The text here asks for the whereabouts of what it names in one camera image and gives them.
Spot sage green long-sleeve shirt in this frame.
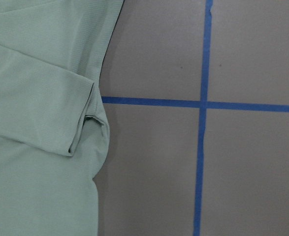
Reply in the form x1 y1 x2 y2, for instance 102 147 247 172
0 0 123 236

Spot blue tape grid lines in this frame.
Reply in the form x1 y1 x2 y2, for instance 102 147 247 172
102 0 289 236

